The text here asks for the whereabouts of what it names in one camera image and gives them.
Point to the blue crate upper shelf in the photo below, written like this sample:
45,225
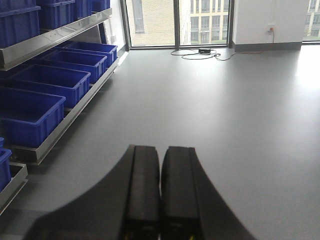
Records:
19,21

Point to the steel flow rack shelf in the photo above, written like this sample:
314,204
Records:
21,52

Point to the blue crate nearest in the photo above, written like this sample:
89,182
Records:
29,117

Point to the blue crate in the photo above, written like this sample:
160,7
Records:
92,48
92,63
29,117
69,83

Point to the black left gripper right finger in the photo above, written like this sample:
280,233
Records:
191,206

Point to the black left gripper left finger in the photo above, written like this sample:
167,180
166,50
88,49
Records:
123,205

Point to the black power adapter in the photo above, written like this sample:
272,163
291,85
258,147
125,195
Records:
205,51

